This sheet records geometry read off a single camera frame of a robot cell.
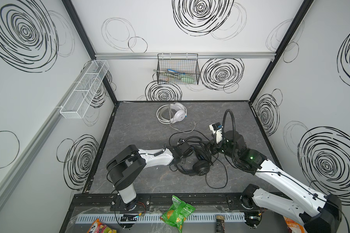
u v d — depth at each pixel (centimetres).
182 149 70
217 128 63
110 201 73
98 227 65
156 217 70
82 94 76
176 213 66
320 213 39
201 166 77
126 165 51
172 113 103
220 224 65
